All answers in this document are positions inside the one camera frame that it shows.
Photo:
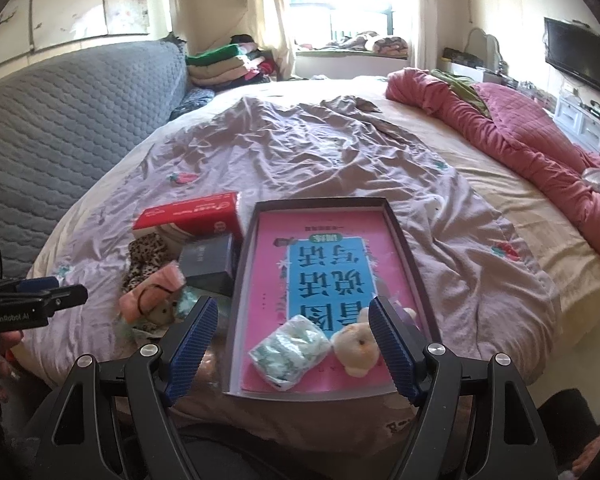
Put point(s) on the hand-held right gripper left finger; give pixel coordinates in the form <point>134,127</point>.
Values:
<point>195,345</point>

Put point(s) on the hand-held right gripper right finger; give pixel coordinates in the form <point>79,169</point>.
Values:
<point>390,345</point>

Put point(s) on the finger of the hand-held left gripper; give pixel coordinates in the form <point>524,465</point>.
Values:
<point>37,284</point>
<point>67,297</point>

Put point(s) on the beige plush bear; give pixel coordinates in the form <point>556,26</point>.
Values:
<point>355,347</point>

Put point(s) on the small brown plush toy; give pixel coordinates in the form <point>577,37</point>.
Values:
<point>162,314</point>

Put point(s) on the dark grey box tray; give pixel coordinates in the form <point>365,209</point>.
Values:
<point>247,280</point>

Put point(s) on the leopard print scrunchie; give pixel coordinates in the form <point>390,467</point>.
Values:
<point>145,260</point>

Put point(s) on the white green patterned packet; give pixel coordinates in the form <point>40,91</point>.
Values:
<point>290,352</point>

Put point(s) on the person's left hand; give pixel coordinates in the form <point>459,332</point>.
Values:
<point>10,341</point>

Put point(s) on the dark blue box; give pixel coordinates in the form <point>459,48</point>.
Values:
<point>207,260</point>

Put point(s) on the red tissue pack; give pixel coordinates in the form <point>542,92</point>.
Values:
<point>190,212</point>

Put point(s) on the grey quilted headboard cover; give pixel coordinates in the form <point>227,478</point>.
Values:
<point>65,125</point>

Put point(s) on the cream bed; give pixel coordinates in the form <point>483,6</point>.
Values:
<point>540,220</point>

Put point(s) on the purple grey bed blanket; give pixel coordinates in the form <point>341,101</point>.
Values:
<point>320,155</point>

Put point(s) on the dark patterned pillow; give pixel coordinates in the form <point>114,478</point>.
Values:
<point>195,102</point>

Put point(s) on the pink quilt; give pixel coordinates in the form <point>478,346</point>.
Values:
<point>520,125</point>

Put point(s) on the green cloth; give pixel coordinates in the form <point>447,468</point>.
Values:
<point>462,87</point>

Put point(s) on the stack of folded clothes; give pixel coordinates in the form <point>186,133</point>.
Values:
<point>225,65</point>

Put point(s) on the printed wardrobe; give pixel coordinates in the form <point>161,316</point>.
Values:
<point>80,5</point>

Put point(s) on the white drawer cabinet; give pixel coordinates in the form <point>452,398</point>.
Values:
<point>580,120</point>

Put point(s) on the bedding on window sill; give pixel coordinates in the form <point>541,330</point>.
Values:
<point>375,42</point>

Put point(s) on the white framed mirror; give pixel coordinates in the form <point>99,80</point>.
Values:
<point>485,47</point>

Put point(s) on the cream curtain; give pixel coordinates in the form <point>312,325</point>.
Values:
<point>270,15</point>
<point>427,15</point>

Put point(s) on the black television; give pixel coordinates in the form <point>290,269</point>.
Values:
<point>577,55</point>

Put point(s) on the pink tray with dark frame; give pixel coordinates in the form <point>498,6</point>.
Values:
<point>275,280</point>

